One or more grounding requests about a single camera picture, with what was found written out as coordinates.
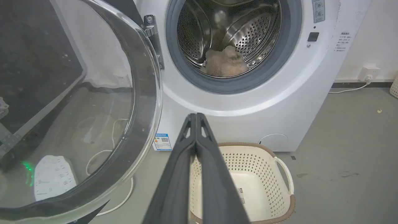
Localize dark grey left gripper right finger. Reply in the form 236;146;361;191
196;113;251;224

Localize chrome door hinge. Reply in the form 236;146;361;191
143;14;165;70

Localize white power cable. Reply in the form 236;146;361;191
85;118;135;217

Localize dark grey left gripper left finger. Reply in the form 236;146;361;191
142;113;197;224

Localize cream perforated laundry basket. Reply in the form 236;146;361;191
188;142;296;224

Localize beige towel in drum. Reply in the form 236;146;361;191
200;45;250;78

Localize white front-load washing machine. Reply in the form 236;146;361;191
133;0;372;152

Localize white woven basket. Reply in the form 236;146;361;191
389;75;398;99

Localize white wall socket plug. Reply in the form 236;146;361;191
358;65;382;82

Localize white power strip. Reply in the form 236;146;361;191
34;155;78;202

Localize transparent washer door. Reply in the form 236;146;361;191
0;0;163;224

